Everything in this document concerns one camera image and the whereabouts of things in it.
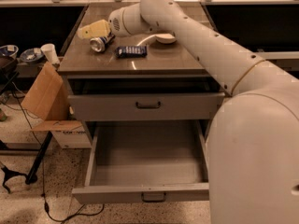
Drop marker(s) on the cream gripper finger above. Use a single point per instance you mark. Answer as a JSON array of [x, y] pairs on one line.
[[95, 29]]

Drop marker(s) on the blue pepsi can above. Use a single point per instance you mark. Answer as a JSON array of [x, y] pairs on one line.
[[101, 43]]

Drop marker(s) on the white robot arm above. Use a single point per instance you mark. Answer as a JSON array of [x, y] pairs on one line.
[[253, 139]]

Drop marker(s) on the grey drawer cabinet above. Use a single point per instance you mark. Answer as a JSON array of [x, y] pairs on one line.
[[165, 69]]

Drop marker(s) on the grey top drawer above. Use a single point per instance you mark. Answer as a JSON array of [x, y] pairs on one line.
[[133, 107]]

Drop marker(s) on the grey open middle drawer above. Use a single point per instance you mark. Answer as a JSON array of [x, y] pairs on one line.
[[146, 162]]

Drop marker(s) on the white paper cup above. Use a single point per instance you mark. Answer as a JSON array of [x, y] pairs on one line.
[[50, 53]]

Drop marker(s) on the white paper bowl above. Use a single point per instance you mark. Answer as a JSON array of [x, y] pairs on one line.
[[165, 38]]

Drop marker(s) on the blue bowl with food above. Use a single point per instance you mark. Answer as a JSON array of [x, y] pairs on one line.
[[31, 56]]

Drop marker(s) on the brown cardboard box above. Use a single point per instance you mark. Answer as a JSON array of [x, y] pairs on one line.
[[47, 99]]

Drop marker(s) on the blue bowl far left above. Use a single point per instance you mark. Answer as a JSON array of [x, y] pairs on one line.
[[9, 51]]

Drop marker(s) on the black stand leg left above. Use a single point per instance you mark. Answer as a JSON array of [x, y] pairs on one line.
[[32, 177]]

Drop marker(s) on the black tripod foot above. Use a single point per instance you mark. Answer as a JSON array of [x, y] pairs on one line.
[[8, 174]]

